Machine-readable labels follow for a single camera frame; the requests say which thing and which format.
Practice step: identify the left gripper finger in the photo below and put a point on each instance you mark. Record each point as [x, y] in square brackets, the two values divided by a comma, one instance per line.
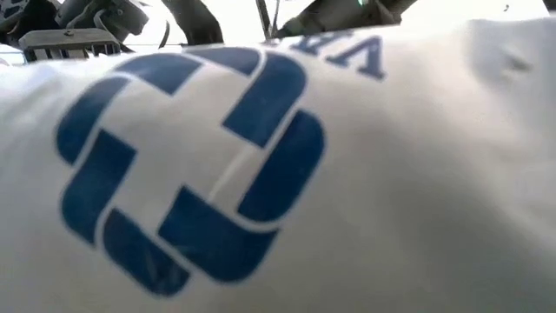
[195, 24]

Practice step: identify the white blue-print wipes pack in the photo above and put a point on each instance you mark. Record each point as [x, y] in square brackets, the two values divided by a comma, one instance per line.
[347, 195]

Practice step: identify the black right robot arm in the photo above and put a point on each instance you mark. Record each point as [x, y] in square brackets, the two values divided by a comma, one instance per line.
[339, 17]

